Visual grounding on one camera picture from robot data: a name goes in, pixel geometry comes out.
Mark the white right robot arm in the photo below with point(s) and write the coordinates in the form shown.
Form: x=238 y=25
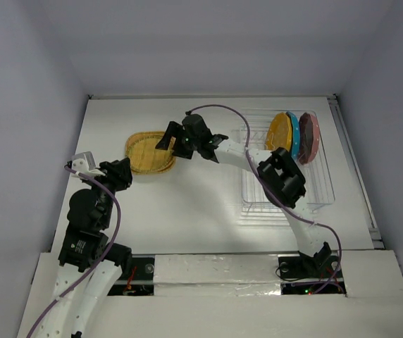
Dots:
x=281 y=179

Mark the blue polka dot plate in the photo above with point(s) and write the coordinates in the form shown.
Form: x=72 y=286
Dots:
x=294 y=150

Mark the yellow polka dot plate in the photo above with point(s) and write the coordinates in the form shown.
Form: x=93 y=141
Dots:
x=279 y=134

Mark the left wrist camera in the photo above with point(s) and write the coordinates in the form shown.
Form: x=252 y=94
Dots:
x=84 y=163

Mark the white wire dish rack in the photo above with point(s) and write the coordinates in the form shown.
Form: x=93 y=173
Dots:
x=319 y=185

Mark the pink polka dot plate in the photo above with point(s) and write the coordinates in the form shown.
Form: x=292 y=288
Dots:
x=310 y=137

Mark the square woven bamboo tray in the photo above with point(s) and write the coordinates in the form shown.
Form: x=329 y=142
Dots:
x=152 y=165

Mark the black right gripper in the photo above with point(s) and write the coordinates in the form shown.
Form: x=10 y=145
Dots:
x=179 y=139

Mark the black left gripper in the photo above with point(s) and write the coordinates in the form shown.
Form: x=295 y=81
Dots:
x=118 y=170

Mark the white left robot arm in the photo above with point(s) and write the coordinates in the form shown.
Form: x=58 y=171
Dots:
x=89 y=262

